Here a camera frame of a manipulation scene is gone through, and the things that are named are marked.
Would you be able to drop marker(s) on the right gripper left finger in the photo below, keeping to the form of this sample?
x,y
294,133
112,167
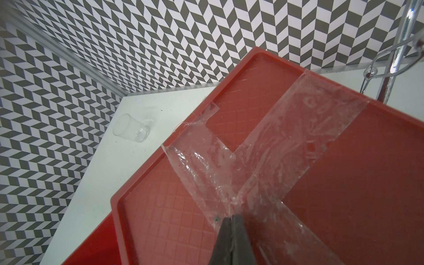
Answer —
x,y
222,253

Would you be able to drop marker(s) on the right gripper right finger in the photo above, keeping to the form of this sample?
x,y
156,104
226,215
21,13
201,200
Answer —
x,y
242,253

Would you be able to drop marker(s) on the red drawer cabinet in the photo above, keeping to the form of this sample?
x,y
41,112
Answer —
x,y
364,198

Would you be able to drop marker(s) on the clear tape on cabinet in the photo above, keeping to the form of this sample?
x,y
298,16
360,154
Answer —
x,y
253,180

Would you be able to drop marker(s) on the clear plastic cup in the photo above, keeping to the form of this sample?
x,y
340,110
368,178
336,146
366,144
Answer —
x,y
129,128

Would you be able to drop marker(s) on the chrome wire rack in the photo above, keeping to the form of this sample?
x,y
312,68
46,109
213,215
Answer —
x,y
396,53

